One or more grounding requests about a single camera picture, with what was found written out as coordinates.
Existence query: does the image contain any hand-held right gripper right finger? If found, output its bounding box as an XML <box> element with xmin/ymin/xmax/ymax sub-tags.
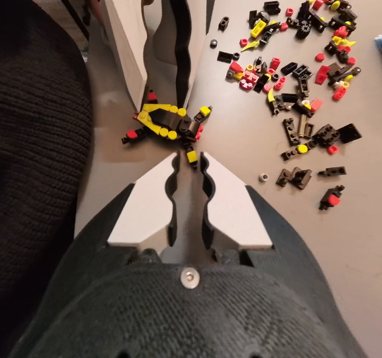
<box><xmin>200</xmin><ymin>151</ymin><xmax>274</xmax><ymax>250</ymax></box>

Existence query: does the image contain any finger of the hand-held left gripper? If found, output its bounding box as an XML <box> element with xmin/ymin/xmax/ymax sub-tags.
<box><xmin>100</xmin><ymin>0</ymin><xmax>153</xmax><ymax>112</ymax></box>
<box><xmin>170</xmin><ymin>0</ymin><xmax>208</xmax><ymax>110</ymax></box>

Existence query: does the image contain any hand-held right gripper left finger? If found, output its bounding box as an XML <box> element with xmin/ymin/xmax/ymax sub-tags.
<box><xmin>107</xmin><ymin>151</ymin><xmax>181</xmax><ymax>253</ymax></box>

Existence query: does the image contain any yellow black lego model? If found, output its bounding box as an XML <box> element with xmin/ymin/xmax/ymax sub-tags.
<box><xmin>121</xmin><ymin>91</ymin><xmax>213</xmax><ymax>170</ymax></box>

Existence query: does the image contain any pile of loose lego pieces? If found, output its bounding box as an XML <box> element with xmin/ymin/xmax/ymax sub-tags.
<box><xmin>209</xmin><ymin>0</ymin><xmax>363</xmax><ymax>212</ymax></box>

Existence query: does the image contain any person's black knit sweater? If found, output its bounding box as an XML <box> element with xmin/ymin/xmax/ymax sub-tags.
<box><xmin>0</xmin><ymin>0</ymin><xmax>94</xmax><ymax>355</ymax></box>

